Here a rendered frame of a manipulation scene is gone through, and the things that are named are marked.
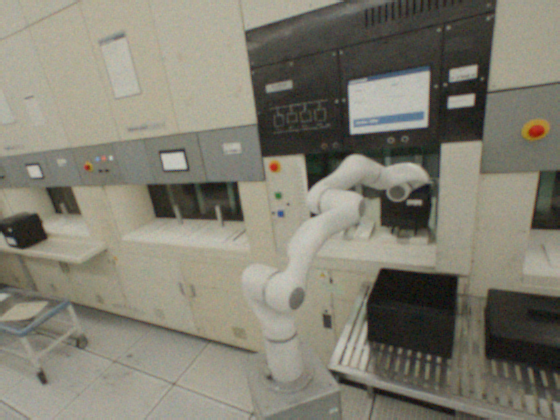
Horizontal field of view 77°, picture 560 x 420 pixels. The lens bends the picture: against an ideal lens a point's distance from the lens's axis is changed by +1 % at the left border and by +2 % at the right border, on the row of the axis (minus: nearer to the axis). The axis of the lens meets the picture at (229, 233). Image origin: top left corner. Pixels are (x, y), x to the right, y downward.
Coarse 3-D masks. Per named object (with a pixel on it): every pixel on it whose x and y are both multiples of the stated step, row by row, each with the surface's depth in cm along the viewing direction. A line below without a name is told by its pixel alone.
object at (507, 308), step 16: (496, 304) 124; (512, 304) 122; (528, 304) 121; (544, 304) 120; (496, 320) 117; (512, 320) 116; (528, 320) 114; (544, 320) 113; (496, 336) 111; (512, 336) 110; (528, 336) 109; (544, 336) 108; (496, 352) 113; (512, 352) 111; (528, 352) 108; (544, 352) 106; (544, 368) 108
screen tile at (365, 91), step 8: (352, 88) 138; (360, 88) 137; (368, 88) 136; (376, 88) 134; (384, 88) 133; (352, 96) 140; (360, 96) 138; (368, 96) 137; (376, 96) 135; (384, 96) 134; (352, 104) 141; (360, 104) 139; (368, 104) 138; (376, 104) 136; (384, 104) 135; (352, 112) 142; (360, 112) 141; (368, 112) 139; (376, 112) 138
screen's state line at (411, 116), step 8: (416, 112) 131; (424, 112) 129; (360, 120) 142; (368, 120) 140; (376, 120) 139; (384, 120) 137; (392, 120) 136; (400, 120) 134; (408, 120) 133; (416, 120) 132
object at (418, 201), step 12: (432, 180) 172; (384, 192) 179; (432, 192) 158; (384, 204) 171; (396, 204) 168; (408, 204) 165; (420, 204) 162; (432, 204) 177; (384, 216) 173; (396, 216) 170; (408, 216) 167; (420, 216) 165; (420, 228) 167
